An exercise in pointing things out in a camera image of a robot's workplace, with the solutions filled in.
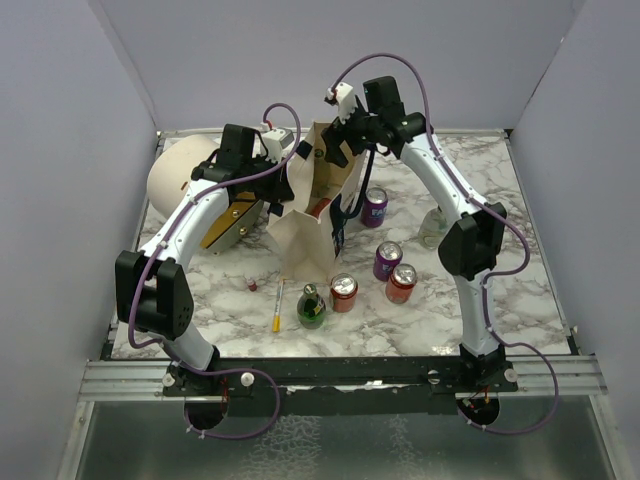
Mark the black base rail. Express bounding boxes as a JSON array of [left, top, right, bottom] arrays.
[[163, 352, 517, 417]]

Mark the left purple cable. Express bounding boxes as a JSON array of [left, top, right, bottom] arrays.
[[127, 102, 301, 441]]

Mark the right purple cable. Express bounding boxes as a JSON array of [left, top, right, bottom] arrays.
[[326, 51, 561, 436]]

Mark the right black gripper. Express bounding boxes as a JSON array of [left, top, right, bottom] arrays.
[[320, 96, 381, 168]]

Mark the yellow white marker pen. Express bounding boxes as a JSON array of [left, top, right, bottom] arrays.
[[272, 278, 285, 333]]

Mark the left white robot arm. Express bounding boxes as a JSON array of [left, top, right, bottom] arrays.
[[115, 124, 301, 395]]

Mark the red soda can front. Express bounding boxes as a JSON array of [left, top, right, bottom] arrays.
[[330, 273, 358, 313]]

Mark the purple cable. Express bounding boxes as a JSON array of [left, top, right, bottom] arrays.
[[326, 51, 561, 436], [127, 102, 301, 441]]

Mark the purple soda can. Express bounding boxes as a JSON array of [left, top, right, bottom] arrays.
[[373, 241, 403, 282], [361, 187, 388, 228]]

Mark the red soda can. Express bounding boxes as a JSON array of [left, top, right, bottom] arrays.
[[385, 263, 417, 304], [330, 273, 358, 313]]

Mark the purple soda can rear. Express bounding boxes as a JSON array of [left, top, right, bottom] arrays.
[[361, 187, 388, 228]]

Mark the green glass bottle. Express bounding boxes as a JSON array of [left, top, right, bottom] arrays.
[[297, 283, 327, 329]]

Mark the red soda can right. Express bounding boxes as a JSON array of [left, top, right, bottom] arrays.
[[385, 263, 417, 304]]

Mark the red cola can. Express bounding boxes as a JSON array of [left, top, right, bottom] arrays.
[[309, 198, 331, 219]]

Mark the clear glass bottle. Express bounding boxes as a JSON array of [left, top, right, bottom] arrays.
[[418, 206, 449, 249], [313, 148, 334, 189]]

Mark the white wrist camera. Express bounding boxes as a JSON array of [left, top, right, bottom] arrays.
[[325, 82, 358, 124], [259, 128, 295, 163]]

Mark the cream canvas tote bag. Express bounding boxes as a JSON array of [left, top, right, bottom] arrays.
[[267, 122, 366, 283]]

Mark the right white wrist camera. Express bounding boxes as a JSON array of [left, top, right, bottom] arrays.
[[325, 82, 358, 124]]

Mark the purple soda can front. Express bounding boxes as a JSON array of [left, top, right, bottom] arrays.
[[373, 241, 403, 282]]

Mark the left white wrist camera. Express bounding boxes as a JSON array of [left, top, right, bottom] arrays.
[[259, 128, 295, 163]]

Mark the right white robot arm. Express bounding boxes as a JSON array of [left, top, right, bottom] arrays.
[[321, 76, 506, 391]]

